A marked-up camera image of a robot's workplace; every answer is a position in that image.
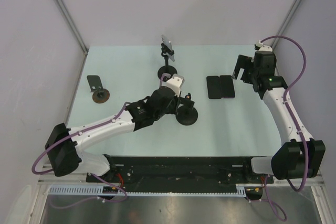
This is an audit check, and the black stand holding white phone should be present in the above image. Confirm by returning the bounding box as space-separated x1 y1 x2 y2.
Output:
157 51 177 79

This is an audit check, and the white silver phone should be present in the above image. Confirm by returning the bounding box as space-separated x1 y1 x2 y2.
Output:
161 35 175 62

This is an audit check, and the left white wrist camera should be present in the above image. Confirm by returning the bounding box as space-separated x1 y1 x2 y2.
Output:
166 74 184 97

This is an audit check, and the black stand holding purple phone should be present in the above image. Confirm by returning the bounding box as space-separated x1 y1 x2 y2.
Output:
175 93 198 126

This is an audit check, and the purple phone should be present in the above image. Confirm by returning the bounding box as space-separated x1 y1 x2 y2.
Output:
219 75 235 99

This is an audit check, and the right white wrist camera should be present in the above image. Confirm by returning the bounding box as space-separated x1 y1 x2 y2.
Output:
254 40 273 52

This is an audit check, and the black phone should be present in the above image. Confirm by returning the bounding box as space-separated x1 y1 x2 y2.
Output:
206 76 222 100

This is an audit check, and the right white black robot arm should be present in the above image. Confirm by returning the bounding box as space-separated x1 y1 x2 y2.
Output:
232 50 326 183

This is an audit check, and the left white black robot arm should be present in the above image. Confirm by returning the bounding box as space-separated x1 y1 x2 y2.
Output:
45 86 198 182

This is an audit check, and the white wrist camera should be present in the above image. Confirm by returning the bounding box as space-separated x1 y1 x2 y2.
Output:
166 74 184 97
254 40 273 52

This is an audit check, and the rusty base phone stand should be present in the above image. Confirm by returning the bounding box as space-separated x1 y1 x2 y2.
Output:
87 75 110 104

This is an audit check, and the white slotted cable duct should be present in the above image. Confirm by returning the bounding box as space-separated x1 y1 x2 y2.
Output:
48 184 263 197

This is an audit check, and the right aluminium frame post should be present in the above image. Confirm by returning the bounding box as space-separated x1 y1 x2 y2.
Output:
276 0 303 36

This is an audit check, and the left aluminium frame post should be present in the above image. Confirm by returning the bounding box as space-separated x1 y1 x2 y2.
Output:
54 0 89 56

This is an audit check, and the aluminium frame post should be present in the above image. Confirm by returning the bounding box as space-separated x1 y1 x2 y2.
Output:
54 0 89 56
276 0 303 36

